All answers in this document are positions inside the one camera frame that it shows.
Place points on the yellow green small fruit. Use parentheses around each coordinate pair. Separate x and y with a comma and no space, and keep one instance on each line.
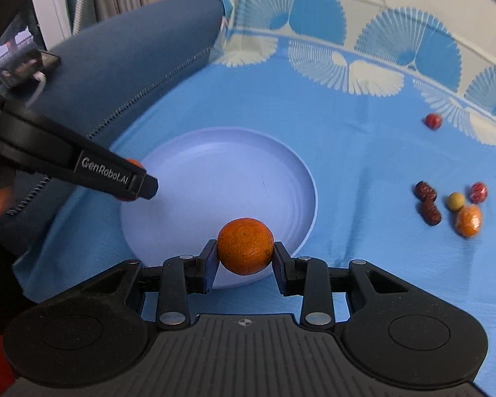
(455,201)

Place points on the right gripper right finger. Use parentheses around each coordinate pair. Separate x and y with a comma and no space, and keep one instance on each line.
(309,278)

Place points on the orange mandarin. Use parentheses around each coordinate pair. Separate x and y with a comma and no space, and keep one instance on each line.
(245,246)
(136,163)

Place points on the lilac round plate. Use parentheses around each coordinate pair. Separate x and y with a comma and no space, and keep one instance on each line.
(209,177)

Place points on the red fruit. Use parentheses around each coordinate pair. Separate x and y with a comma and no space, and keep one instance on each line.
(478,192)
(433,121)

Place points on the blue patterned cloth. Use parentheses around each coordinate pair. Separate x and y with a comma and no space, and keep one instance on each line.
(346,85)

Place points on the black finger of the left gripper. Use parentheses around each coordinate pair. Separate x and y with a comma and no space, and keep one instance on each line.
(36,144)

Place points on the dark red date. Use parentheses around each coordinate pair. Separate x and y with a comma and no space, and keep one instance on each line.
(429,212)
(424,192)

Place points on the orange fruit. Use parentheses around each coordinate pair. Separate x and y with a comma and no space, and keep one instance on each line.
(468,221)

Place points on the black smartphone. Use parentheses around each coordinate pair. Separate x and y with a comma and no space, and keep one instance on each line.
(24,65)

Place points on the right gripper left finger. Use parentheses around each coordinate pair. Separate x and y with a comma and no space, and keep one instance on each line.
(182,276)

